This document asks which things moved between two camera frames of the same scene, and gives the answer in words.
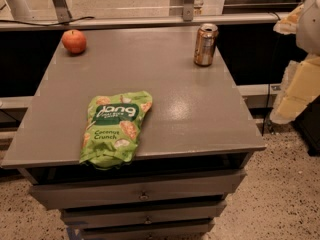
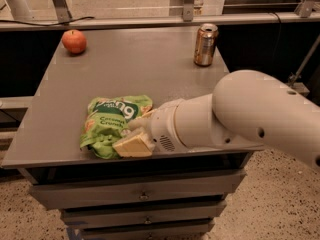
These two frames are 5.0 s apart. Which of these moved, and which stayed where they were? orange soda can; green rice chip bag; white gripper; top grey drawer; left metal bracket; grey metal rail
Moved: white gripper; green rice chip bag
Stayed: grey metal rail; top grey drawer; left metal bracket; orange soda can
